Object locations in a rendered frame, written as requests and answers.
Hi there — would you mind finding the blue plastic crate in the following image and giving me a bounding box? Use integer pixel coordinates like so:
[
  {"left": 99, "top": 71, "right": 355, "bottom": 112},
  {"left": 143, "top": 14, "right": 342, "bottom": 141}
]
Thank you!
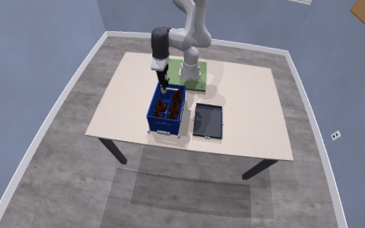
[{"left": 147, "top": 82, "right": 186, "bottom": 135}]

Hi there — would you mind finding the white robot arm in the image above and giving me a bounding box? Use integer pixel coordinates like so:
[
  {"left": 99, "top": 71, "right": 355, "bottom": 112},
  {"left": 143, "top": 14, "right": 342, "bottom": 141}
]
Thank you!
[{"left": 151, "top": 0, "right": 212, "bottom": 81}]

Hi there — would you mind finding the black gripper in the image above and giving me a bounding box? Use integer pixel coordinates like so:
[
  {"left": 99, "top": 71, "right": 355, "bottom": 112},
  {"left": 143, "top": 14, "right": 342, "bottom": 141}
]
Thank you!
[{"left": 156, "top": 64, "right": 170, "bottom": 94}]

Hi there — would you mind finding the brown glass bottle with blue label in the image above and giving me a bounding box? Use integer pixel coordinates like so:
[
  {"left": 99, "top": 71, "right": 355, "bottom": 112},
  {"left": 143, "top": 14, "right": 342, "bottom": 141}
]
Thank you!
[{"left": 172, "top": 90, "right": 183, "bottom": 104}]

